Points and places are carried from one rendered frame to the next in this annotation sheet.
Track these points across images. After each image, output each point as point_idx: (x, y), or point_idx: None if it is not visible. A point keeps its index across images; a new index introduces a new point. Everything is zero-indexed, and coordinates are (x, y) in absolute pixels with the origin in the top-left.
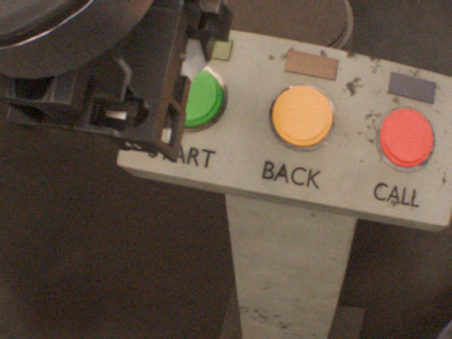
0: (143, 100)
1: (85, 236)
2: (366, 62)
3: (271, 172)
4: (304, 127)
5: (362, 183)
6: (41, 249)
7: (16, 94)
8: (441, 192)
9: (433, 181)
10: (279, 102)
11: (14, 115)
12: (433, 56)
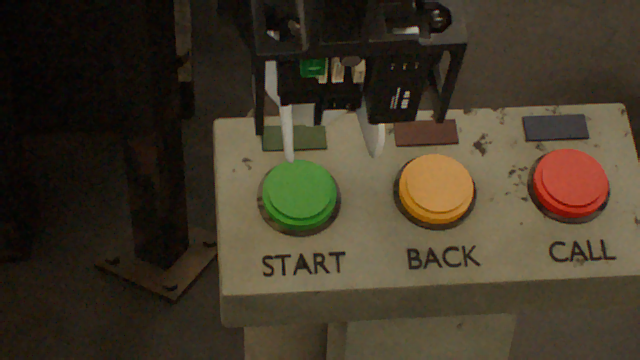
0: (431, 13)
1: None
2: (488, 114)
3: (418, 259)
4: (444, 196)
5: (531, 248)
6: None
7: None
8: (638, 235)
9: (623, 225)
10: (406, 177)
11: (266, 48)
12: None
